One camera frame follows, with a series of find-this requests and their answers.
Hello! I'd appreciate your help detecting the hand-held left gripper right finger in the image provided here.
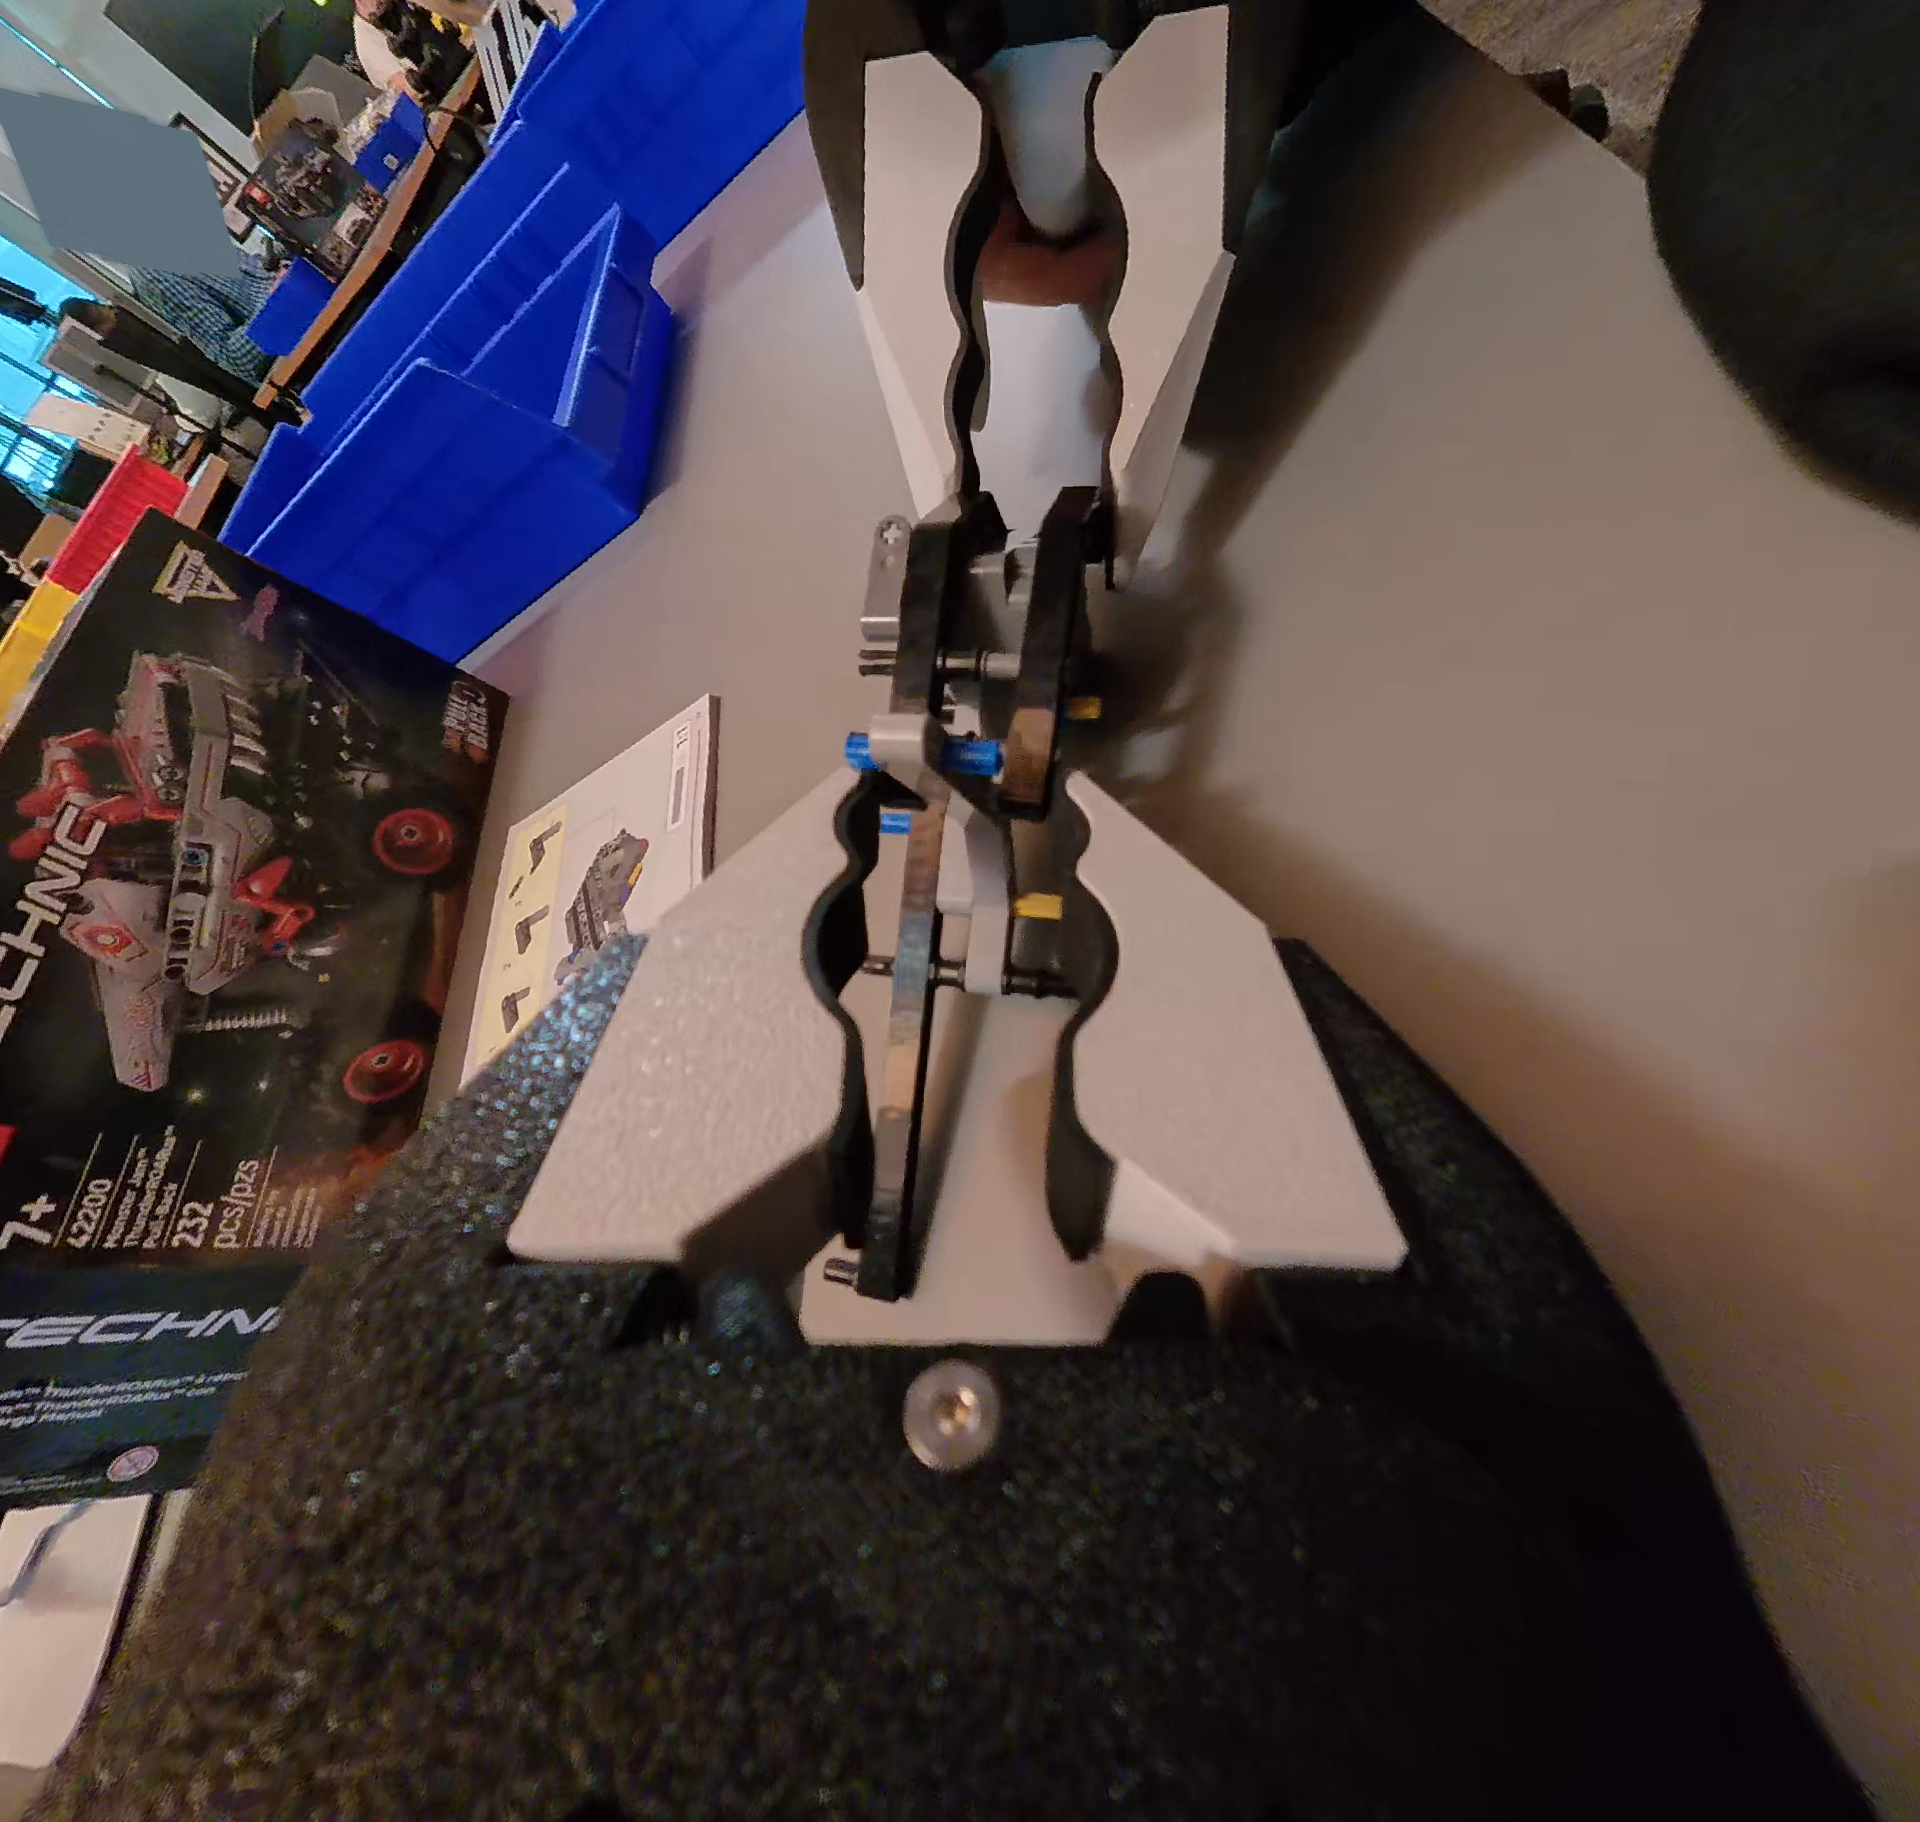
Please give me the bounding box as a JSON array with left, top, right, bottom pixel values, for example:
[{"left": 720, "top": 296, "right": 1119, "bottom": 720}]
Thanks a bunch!
[{"left": 1042, "top": 772, "right": 1411, "bottom": 1276}]

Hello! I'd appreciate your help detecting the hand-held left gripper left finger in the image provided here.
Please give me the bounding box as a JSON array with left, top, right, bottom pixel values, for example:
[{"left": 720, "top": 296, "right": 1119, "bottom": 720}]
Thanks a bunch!
[{"left": 508, "top": 764, "right": 886, "bottom": 1272}]

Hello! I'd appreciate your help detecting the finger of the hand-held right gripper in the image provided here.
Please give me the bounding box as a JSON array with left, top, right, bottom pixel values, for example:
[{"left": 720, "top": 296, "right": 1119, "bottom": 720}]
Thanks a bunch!
[
  {"left": 1082, "top": 5, "right": 1240, "bottom": 595},
  {"left": 857, "top": 47, "right": 1004, "bottom": 509}
]

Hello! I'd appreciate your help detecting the black grey toy brick assembly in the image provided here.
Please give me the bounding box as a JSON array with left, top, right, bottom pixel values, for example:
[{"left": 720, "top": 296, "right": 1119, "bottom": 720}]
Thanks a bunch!
[{"left": 822, "top": 486, "right": 1114, "bottom": 1302}]

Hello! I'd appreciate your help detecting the person's right forearm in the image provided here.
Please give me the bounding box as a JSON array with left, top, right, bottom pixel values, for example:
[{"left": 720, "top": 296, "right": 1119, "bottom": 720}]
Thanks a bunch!
[{"left": 1228, "top": 0, "right": 1742, "bottom": 278}]

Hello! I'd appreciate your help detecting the person's right hand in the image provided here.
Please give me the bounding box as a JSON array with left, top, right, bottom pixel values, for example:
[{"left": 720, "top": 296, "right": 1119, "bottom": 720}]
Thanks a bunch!
[{"left": 988, "top": 211, "right": 1125, "bottom": 309}]

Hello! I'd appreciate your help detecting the toy instruction booklet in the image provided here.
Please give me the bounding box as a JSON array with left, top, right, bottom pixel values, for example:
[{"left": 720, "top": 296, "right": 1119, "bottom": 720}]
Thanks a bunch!
[{"left": 463, "top": 694, "right": 722, "bottom": 1090}]

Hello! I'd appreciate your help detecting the blue storage bin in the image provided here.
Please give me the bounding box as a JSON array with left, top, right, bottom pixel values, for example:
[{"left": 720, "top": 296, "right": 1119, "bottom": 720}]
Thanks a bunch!
[
  {"left": 307, "top": 162, "right": 679, "bottom": 434},
  {"left": 223, "top": 357, "right": 679, "bottom": 673},
  {"left": 487, "top": 0, "right": 829, "bottom": 263}
]

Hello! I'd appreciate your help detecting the black toy set box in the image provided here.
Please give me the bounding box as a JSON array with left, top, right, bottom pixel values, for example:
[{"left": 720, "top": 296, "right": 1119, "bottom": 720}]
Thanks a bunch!
[{"left": 0, "top": 509, "right": 512, "bottom": 1501}]

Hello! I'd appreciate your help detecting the wooden table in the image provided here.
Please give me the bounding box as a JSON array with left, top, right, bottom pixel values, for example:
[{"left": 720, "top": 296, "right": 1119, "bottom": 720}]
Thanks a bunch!
[{"left": 245, "top": 0, "right": 504, "bottom": 414}]

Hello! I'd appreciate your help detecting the small dark toy box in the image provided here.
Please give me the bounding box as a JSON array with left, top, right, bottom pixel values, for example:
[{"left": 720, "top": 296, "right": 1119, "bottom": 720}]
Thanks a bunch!
[{"left": 237, "top": 125, "right": 398, "bottom": 284}]

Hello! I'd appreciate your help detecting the red yellow box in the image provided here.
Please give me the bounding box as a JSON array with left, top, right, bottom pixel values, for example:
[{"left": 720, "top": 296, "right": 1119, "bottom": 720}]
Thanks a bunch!
[{"left": 0, "top": 448, "right": 199, "bottom": 744}]

